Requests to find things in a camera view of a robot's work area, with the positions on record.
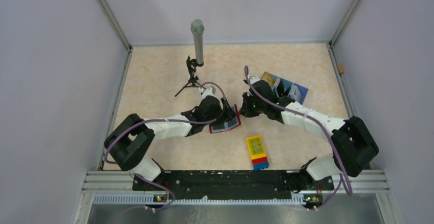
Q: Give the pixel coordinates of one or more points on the grey microphone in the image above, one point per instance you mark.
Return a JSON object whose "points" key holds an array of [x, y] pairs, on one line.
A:
{"points": [[197, 28]]}

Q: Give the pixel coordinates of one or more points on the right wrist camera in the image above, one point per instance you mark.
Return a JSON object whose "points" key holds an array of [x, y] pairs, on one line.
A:
{"points": [[252, 79]]}

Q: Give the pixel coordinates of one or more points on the red leather card holder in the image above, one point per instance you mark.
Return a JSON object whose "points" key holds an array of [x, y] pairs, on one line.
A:
{"points": [[236, 118]]}

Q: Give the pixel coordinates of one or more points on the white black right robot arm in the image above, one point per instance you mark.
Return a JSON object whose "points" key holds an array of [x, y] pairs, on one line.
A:
{"points": [[353, 146]]}

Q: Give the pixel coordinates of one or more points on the small tan object on rail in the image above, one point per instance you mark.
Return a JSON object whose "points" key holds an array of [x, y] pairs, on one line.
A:
{"points": [[340, 69]]}

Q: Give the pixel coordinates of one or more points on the blue three-slot card box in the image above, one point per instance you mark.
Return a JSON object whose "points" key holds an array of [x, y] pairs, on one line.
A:
{"points": [[282, 86]]}

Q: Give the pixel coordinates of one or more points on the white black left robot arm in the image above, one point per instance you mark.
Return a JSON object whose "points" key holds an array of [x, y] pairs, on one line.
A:
{"points": [[128, 144]]}

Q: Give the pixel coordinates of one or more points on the yellow red blue toy block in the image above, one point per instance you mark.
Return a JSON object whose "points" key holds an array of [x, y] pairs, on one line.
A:
{"points": [[257, 153]]}

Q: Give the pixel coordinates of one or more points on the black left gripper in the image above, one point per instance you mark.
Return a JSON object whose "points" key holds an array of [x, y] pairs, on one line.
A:
{"points": [[228, 115]]}

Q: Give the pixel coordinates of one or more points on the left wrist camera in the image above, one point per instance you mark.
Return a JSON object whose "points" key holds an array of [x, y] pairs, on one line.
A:
{"points": [[205, 92]]}

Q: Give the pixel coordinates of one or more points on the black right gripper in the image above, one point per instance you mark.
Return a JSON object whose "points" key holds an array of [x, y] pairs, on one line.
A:
{"points": [[245, 110]]}

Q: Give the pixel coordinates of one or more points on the black tripod stand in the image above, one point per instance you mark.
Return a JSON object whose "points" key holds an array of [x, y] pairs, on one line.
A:
{"points": [[192, 66]]}

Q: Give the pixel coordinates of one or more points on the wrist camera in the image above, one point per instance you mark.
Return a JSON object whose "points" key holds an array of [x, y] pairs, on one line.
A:
{"points": [[205, 92], [252, 79]]}

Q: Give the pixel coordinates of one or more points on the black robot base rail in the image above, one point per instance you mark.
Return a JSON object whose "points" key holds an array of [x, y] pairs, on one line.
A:
{"points": [[240, 184]]}

